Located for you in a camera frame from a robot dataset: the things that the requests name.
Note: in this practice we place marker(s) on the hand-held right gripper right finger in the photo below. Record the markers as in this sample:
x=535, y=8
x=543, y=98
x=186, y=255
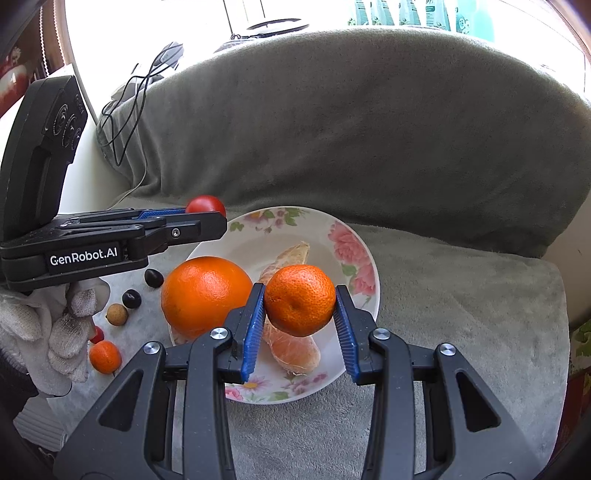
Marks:
x=346, y=332

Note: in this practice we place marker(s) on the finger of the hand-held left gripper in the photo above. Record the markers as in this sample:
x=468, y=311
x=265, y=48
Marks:
x=161, y=212
x=194, y=228

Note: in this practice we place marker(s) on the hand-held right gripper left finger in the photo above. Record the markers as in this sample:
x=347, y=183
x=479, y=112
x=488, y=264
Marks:
x=251, y=337

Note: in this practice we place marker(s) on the large cherry tomato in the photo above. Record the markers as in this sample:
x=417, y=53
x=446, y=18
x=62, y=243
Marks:
x=205, y=204

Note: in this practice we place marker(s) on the peeled orange segment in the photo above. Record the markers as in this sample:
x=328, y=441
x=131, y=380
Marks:
x=295, y=355

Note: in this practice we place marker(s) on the small tangerine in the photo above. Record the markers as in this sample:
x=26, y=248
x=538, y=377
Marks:
x=105, y=356
x=300, y=300

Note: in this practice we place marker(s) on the large orange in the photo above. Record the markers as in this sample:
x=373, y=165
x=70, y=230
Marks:
x=203, y=295

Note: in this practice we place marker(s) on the white floral plate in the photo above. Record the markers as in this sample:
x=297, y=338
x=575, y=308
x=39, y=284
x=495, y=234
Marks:
x=346, y=249

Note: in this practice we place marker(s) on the person's left hand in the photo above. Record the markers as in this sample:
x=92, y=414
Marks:
x=46, y=323

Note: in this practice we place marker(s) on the black grape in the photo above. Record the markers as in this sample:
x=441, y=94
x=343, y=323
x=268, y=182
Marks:
x=131, y=300
x=152, y=278

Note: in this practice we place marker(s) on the red and white vase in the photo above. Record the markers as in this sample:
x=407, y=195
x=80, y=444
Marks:
x=11, y=76

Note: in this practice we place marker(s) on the light grey fleece mat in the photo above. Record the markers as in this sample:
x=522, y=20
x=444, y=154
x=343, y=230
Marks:
x=461, y=323

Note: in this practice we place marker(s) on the small cherry tomato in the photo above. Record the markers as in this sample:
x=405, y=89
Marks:
x=97, y=335

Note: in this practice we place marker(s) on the dark grey blanket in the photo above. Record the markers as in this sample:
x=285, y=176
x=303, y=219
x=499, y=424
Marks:
x=369, y=138

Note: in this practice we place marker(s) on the white round device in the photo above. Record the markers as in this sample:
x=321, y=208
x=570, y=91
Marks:
x=277, y=24

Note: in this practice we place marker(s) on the white ribbed cloth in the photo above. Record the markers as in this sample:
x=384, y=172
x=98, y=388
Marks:
x=41, y=424

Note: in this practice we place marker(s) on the green box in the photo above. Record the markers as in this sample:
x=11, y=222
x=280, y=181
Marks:
x=582, y=341

